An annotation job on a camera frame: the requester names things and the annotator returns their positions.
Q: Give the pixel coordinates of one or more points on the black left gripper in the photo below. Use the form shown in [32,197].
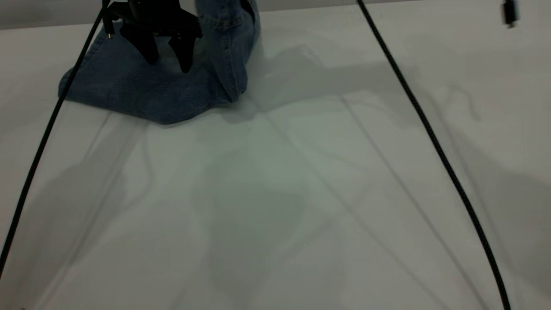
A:
[150,15]

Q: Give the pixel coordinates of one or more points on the blue denim jeans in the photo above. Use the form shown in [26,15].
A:
[129,90]

